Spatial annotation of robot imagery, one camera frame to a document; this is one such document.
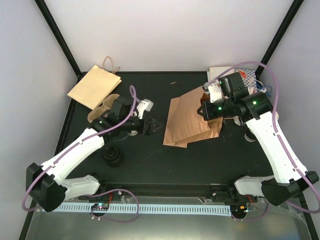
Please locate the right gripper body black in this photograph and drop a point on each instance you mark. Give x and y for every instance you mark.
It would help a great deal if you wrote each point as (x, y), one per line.
(215, 113)

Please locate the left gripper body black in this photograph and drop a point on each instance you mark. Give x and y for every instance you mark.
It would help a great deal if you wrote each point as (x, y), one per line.
(144, 130)

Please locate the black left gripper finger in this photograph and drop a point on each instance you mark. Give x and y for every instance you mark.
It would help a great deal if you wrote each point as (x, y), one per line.
(157, 124)
(157, 130)

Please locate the white paper cup black print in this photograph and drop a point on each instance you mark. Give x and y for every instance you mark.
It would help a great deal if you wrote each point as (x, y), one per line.
(133, 133)

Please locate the brown kraft paper bag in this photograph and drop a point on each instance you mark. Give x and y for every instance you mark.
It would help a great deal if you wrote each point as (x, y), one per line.
(184, 125)

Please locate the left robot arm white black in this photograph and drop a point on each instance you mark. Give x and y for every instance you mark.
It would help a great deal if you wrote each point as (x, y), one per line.
(47, 183)

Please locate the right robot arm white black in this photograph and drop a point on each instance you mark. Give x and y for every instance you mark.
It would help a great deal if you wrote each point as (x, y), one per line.
(228, 97)

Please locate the white paper bag brown trim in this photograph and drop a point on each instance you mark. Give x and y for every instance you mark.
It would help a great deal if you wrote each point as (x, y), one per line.
(215, 71)

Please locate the stack of white paper cups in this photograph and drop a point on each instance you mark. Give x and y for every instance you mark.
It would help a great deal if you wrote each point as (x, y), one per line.
(248, 135)

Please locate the blue checkered paper bag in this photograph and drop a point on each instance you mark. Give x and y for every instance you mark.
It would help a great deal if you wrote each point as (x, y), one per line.
(253, 85)

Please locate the black lid stack left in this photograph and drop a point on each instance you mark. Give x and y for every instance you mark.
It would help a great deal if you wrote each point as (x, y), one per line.
(113, 156)

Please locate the stacked pulp cup carriers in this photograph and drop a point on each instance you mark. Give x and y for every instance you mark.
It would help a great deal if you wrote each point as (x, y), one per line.
(101, 109)

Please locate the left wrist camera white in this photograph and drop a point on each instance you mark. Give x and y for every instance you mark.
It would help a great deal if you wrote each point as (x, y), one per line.
(144, 106)

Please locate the tan paper bag with handles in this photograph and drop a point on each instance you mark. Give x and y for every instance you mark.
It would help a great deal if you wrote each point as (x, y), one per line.
(95, 86)

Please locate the light blue cable duct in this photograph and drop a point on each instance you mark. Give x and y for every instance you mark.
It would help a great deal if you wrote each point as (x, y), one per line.
(157, 209)

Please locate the black frame post right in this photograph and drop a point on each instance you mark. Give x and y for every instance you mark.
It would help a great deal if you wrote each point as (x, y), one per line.
(282, 29)

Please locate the black frame post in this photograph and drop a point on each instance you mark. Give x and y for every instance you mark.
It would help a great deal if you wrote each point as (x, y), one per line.
(49, 18)
(282, 29)

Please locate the black frame post left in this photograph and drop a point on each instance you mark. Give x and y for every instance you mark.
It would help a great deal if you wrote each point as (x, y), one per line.
(49, 18)

